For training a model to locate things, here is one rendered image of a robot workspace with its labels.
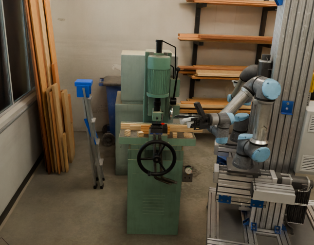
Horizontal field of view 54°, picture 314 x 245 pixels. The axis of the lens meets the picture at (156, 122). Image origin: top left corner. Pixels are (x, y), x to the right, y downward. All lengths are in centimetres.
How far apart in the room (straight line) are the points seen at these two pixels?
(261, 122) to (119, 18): 319
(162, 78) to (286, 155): 107
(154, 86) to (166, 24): 249
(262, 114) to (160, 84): 80
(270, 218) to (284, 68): 118
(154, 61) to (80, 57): 261
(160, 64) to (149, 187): 100
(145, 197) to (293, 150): 120
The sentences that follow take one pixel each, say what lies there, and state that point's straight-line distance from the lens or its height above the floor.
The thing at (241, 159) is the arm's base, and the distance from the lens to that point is 223.
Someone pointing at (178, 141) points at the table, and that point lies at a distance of 243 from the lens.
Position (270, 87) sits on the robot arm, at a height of 142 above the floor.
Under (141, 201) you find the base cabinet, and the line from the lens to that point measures 266.
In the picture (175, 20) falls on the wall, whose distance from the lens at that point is 479.
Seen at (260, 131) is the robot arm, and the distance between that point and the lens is 204.
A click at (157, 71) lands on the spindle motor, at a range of 235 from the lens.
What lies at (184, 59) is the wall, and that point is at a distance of 485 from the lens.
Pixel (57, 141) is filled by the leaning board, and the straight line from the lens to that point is 375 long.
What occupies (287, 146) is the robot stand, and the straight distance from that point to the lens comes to 243.
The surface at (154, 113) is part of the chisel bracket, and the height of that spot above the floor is 106.
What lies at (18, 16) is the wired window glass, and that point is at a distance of 376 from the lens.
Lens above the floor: 178
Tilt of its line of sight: 19 degrees down
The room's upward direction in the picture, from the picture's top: 3 degrees clockwise
